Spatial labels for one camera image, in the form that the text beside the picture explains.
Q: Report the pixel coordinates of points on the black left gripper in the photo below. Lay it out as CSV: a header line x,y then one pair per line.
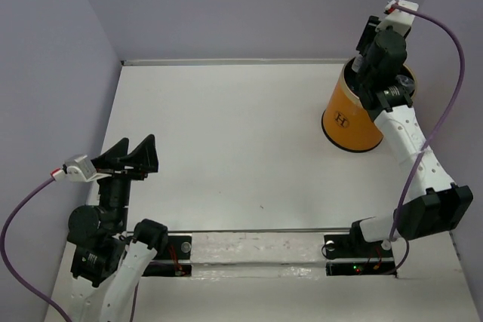
x,y
145,155

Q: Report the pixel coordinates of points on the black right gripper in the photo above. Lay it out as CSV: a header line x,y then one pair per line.
x,y
369,32

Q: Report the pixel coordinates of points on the clear plastic bottle no label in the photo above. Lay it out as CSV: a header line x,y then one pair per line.
x,y
406,82

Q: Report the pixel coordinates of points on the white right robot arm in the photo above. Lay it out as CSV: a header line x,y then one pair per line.
x,y
431,201

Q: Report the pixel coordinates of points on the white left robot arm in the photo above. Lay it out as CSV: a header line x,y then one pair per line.
x,y
108,264

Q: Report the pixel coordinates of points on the orange cylindrical bin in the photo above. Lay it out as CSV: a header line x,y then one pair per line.
x,y
345,122

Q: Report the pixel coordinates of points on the silver bolt left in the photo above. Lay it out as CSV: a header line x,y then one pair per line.
x,y
186,247

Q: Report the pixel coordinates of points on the silver bolt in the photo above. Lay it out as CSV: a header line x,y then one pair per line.
x,y
330,246
186,247

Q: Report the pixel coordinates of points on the silver bolt right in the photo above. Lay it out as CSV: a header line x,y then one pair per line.
x,y
330,246

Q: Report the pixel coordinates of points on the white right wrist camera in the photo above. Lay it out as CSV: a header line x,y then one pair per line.
x,y
399,21

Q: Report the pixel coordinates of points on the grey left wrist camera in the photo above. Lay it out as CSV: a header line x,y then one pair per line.
x,y
78,168

